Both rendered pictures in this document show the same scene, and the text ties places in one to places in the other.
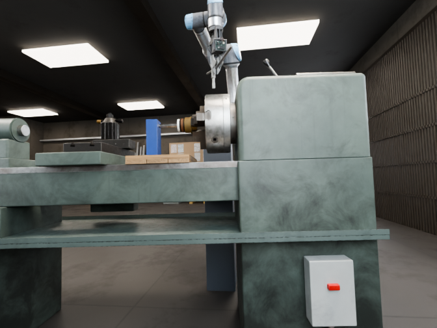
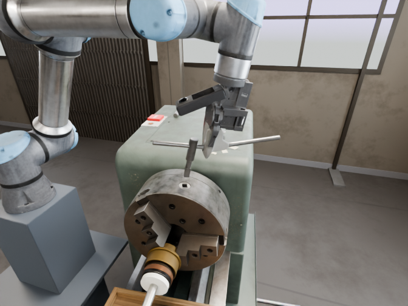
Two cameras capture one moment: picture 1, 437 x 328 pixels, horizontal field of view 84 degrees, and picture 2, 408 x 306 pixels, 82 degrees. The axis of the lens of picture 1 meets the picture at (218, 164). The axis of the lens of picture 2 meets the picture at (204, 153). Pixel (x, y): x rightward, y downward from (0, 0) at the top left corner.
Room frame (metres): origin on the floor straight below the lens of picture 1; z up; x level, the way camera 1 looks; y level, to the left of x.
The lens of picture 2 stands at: (1.14, 0.53, 1.62)
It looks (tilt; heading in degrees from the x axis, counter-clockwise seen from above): 28 degrees down; 279
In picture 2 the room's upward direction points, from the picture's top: straight up
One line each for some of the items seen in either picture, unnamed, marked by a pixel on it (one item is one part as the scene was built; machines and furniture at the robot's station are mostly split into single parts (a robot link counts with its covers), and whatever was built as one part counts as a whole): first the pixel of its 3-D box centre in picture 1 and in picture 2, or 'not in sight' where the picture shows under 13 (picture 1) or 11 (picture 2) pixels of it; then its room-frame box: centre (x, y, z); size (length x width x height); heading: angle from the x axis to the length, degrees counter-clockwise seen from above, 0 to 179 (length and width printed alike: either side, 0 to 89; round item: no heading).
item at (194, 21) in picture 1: (205, 41); (72, 15); (1.48, 0.06, 1.64); 0.49 x 0.11 x 0.12; 169
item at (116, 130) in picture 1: (110, 132); not in sight; (1.40, 0.62, 1.07); 0.07 x 0.07 x 0.10; 89
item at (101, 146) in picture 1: (104, 151); not in sight; (1.34, 0.63, 0.95); 0.43 x 0.18 x 0.04; 179
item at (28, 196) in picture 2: not in sight; (26, 186); (1.84, 0.00, 1.15); 0.15 x 0.15 x 0.10
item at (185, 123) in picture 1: (188, 125); (162, 265); (1.31, 0.16, 1.08); 0.09 x 0.09 x 0.09; 89
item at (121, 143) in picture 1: (114, 144); not in sight; (1.40, 0.60, 1.00); 0.20 x 0.10 x 0.05; 89
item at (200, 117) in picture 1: (200, 119); (201, 245); (1.22, 0.08, 1.09); 0.12 x 0.11 x 0.05; 179
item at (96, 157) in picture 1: (97, 162); not in sight; (1.36, 0.68, 0.89); 0.53 x 0.30 x 0.06; 179
